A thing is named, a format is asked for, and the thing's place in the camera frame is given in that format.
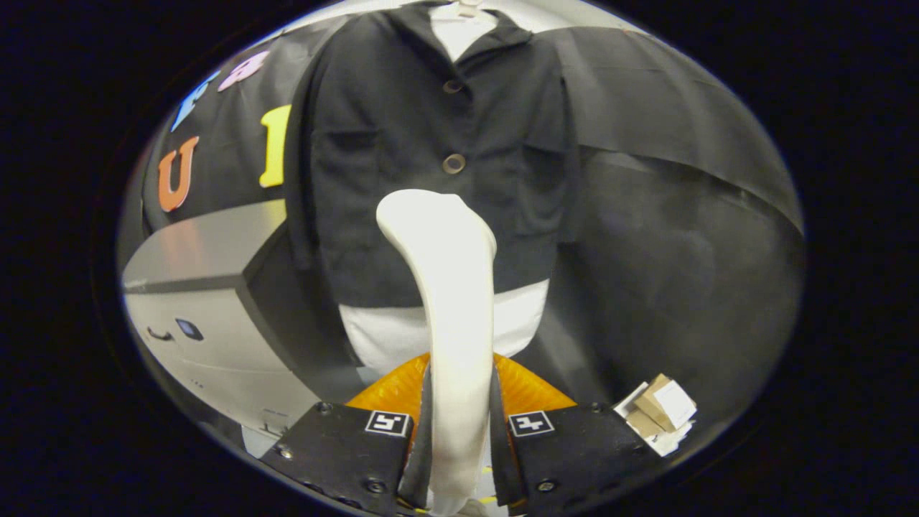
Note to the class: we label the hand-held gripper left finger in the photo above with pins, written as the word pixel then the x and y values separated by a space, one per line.
pixel 420 467

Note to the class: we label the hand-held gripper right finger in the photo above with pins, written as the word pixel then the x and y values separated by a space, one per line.
pixel 505 467

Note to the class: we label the black suit jacket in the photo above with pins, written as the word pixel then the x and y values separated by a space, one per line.
pixel 388 215

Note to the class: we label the white dress form torso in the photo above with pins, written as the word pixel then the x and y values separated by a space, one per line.
pixel 388 337

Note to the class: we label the small cardboard box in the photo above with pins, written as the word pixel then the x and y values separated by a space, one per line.
pixel 650 409

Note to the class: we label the black backdrop cloth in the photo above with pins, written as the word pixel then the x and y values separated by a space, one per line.
pixel 682 287

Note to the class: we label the grey cabinet box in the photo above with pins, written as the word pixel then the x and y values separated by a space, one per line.
pixel 208 251

